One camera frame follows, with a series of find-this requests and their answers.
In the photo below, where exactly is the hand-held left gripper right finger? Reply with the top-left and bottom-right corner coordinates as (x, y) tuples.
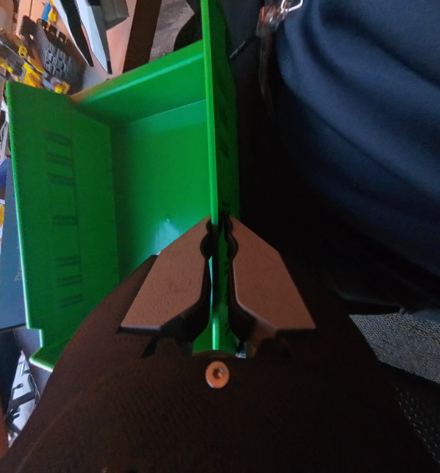
(223, 215), (317, 356)

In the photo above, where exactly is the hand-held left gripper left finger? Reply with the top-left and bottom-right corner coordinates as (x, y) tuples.
(120, 215), (214, 343)

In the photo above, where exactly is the green plastic storage box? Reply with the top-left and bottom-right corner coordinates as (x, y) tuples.
(5, 0), (243, 372)

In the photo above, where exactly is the yellow grey toy robot model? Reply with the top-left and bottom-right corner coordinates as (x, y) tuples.
(0, 0), (72, 95)

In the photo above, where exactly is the lanyard with metal clip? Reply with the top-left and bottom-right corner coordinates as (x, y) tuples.
(258, 0), (305, 38)

